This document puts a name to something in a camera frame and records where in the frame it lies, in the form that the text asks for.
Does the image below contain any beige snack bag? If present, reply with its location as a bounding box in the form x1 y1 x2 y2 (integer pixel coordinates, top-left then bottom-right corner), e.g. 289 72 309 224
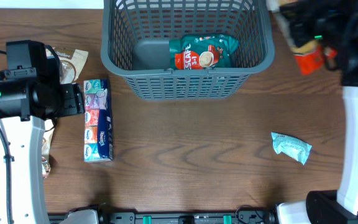
42 119 55 179

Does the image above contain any red San Remo spaghetti pack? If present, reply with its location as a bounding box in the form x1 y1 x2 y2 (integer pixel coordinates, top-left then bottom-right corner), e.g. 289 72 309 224
268 0 338 77

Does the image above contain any beige cookie bag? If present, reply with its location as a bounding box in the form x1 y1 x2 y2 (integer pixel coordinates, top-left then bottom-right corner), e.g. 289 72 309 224
53 47 89 84

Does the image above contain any Kleenex tissue multipack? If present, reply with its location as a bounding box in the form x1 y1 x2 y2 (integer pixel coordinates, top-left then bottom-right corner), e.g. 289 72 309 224
83 79 113 163

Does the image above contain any mint green small packet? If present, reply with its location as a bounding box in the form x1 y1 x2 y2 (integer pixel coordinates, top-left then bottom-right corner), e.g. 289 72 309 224
271 133 312 165

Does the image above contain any green Nescafe coffee bag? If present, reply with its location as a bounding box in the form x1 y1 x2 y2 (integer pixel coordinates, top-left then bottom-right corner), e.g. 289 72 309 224
169 34 239 70

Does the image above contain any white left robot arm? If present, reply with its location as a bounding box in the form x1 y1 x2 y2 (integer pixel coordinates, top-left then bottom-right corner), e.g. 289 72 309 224
0 40 85 223

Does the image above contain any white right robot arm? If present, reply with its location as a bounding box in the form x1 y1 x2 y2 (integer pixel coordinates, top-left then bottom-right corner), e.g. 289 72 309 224
265 1 358 223

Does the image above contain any grey plastic basket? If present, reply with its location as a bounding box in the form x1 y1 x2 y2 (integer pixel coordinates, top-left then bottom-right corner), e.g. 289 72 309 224
101 0 275 100

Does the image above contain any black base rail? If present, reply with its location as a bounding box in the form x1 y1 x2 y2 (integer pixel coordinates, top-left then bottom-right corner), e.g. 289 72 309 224
48 209 276 224

